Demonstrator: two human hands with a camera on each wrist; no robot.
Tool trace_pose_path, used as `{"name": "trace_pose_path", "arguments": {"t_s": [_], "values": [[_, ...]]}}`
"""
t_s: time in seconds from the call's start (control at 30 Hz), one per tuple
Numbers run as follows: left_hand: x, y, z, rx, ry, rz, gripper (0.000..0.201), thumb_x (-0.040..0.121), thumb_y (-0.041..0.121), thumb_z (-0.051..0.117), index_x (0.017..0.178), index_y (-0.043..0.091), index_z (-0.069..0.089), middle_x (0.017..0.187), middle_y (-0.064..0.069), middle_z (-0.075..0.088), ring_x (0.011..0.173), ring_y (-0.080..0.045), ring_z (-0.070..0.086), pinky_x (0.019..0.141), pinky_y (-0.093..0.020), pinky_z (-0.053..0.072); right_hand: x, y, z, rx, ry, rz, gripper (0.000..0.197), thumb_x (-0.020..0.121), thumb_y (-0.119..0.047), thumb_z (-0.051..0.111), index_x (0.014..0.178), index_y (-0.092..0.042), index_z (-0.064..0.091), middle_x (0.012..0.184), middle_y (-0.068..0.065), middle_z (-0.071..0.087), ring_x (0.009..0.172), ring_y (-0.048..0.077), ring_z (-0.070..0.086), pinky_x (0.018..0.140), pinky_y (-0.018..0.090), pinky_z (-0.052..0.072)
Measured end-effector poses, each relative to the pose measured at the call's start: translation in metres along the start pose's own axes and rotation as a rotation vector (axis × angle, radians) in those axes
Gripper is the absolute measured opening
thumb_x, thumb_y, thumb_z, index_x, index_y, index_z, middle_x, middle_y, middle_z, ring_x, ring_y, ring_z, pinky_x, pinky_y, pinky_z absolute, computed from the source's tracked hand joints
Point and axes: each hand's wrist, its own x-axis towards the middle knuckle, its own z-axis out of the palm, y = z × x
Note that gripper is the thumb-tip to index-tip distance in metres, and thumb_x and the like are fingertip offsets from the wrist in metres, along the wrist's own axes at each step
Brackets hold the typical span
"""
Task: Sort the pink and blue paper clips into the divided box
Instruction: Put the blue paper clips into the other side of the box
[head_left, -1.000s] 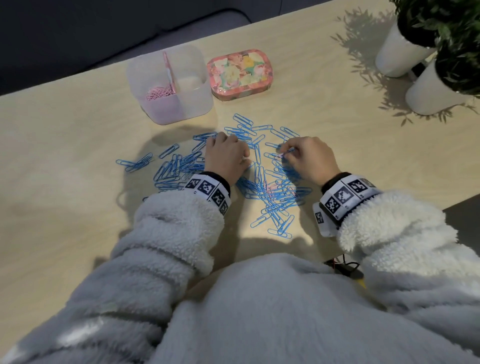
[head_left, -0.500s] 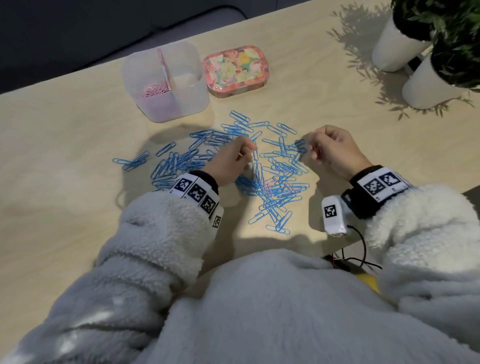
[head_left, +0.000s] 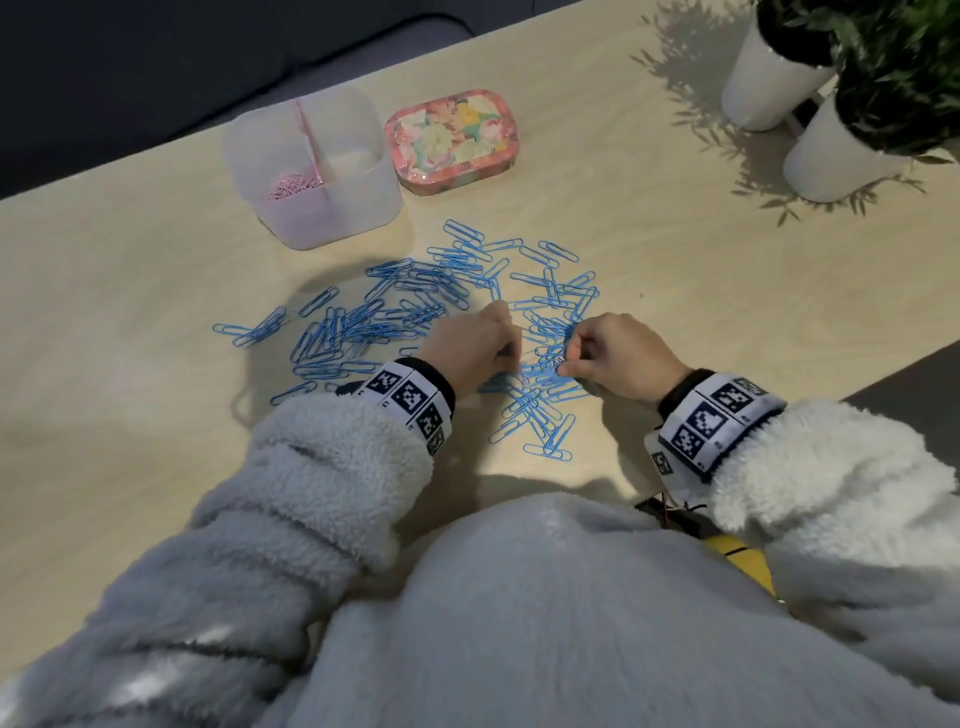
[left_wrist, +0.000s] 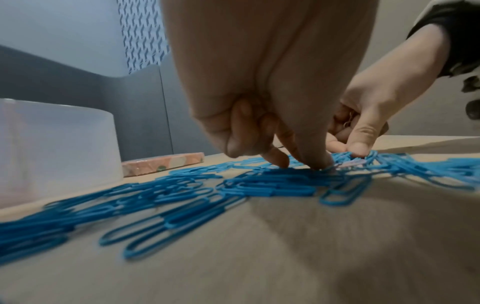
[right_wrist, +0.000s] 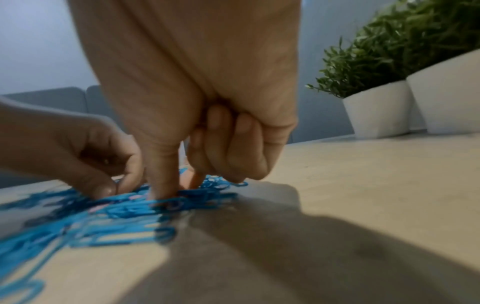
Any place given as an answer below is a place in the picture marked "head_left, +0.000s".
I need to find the person's right hand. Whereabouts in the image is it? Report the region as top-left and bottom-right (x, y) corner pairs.
(556, 312), (693, 410)

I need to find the person's left hand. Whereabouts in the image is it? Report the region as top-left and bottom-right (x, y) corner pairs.
(414, 299), (523, 399)

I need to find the cluster of blue paper clips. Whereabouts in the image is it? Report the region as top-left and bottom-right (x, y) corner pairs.
(212, 258), (474, 406)
(427, 219), (601, 463)

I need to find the translucent divided plastic box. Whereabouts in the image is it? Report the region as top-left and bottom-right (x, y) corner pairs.
(222, 86), (405, 251)

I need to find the heap of pink paper clips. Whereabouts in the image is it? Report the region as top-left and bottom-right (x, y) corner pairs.
(266, 172), (325, 202)

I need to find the person's right forearm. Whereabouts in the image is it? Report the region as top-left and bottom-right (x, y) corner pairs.
(708, 397), (960, 699)

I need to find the person's left forearm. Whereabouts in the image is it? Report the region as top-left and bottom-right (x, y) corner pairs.
(0, 393), (436, 728)

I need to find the person's white fleece torso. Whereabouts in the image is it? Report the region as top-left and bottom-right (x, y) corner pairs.
(254, 494), (960, 728)

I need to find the left wrist marker band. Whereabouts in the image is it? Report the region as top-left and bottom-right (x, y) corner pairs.
(352, 357), (457, 457)

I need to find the wrist marker band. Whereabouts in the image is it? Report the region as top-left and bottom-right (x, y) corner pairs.
(352, 357), (457, 457)
(650, 371), (787, 481)

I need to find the right wrist marker band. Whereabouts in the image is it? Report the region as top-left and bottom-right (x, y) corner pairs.
(650, 371), (787, 481)

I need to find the white marker tag device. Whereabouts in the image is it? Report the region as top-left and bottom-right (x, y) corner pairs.
(643, 431), (703, 511)

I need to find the pink floral tin lid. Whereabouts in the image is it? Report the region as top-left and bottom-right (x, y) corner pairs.
(383, 89), (521, 199)

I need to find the yellow object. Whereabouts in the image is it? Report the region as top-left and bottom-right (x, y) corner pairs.
(701, 533), (779, 599)

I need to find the green plant in white pot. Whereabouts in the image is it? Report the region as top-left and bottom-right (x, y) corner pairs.
(782, 0), (960, 204)
(721, 0), (849, 133)

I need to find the grey high-back sofa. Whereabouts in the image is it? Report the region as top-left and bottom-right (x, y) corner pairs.
(0, 0), (579, 200)

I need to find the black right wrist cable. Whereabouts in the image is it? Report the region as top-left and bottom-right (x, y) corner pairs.
(635, 491), (710, 538)

